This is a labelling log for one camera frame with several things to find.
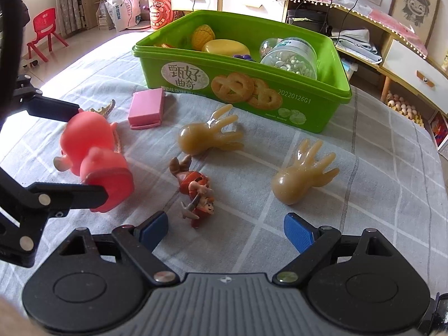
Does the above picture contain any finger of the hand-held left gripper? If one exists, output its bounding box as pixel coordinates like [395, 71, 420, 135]
[14, 75, 83, 124]
[0, 163, 110, 269]

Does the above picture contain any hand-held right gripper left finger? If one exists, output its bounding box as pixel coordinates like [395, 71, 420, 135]
[58, 211, 181, 286]

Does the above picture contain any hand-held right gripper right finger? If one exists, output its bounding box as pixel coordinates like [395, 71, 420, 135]
[273, 213, 394, 286]

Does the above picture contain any pink pig toy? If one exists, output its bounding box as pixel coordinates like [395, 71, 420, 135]
[53, 108, 135, 213]

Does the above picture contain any green plastic box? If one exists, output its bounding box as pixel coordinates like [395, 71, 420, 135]
[132, 10, 352, 134]

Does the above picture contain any toy corn cob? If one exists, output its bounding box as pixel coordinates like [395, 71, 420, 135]
[191, 24, 216, 50]

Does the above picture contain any clear jar of beads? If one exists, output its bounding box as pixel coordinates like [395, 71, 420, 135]
[261, 37, 318, 80]

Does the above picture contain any yellow plastic bowl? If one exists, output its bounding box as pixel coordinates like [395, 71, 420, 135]
[201, 38, 251, 57]

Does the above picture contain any red plastic chair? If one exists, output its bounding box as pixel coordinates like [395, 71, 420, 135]
[27, 7, 69, 60]

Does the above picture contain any tan octopus toy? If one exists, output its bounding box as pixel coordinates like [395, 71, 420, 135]
[177, 104, 244, 155]
[272, 138, 340, 205]

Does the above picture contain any beige starfish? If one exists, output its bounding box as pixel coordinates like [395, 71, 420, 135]
[86, 100, 121, 155]

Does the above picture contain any grey checked blanket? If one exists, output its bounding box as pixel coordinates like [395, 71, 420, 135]
[0, 30, 448, 323]

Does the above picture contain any small cartoon figurine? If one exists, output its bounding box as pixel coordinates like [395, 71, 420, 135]
[169, 156, 216, 230]

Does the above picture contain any patterned curtain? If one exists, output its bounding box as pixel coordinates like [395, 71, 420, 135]
[52, 0, 85, 37]

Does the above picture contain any pink rectangular box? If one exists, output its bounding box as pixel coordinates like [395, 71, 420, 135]
[128, 87, 167, 130]

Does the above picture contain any white plastic sack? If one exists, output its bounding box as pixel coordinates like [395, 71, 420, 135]
[104, 0, 141, 32]

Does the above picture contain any red printed bucket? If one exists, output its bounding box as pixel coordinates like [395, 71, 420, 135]
[146, 0, 174, 32]

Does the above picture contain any yellow egg tray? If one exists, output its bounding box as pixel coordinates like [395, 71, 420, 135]
[385, 91, 426, 128]

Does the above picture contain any pile of folded cloths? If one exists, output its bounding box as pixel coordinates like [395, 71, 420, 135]
[331, 28, 382, 64]

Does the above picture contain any black bag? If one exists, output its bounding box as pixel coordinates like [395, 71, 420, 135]
[286, 9, 333, 36]

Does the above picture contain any framed cartoon picture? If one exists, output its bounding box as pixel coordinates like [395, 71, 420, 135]
[389, 0, 441, 48]

